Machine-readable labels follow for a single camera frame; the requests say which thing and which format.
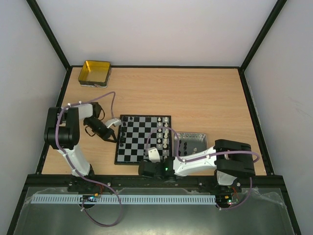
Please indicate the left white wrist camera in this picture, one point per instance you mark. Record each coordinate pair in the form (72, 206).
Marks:
(113, 122)

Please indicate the yellow square tin box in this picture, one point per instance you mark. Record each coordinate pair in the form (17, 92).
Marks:
(95, 74)

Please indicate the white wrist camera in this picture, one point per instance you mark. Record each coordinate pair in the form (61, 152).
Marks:
(113, 122)
(153, 155)

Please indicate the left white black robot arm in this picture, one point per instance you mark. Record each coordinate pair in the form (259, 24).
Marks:
(62, 132)

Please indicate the black and silver chessboard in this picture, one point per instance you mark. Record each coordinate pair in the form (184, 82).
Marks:
(136, 134)

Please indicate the black aluminium frame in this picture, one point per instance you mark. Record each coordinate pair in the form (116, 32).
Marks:
(270, 180)

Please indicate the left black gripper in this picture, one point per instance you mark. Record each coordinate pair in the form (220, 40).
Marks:
(106, 135)

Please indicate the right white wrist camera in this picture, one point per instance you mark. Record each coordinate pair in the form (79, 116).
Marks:
(153, 155)

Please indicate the light blue slotted cable duct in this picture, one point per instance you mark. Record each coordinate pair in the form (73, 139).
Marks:
(124, 199)

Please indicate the white king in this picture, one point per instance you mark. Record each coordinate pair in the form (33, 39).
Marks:
(166, 132)

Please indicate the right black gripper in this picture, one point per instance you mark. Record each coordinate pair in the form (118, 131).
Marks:
(143, 169)

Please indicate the silver foil tray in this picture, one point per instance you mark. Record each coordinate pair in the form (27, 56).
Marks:
(189, 143)

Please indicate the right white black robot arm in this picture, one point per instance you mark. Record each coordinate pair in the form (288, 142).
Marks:
(230, 160)

